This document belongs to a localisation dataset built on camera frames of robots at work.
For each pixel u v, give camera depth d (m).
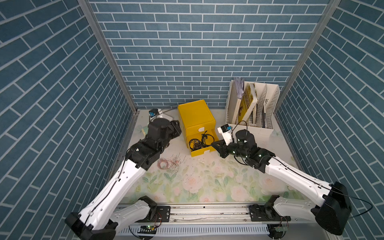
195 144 0.91
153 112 0.58
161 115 0.59
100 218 0.37
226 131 0.65
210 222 0.72
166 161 0.93
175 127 0.59
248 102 0.96
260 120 1.13
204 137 0.94
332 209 0.38
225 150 0.66
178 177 0.87
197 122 0.83
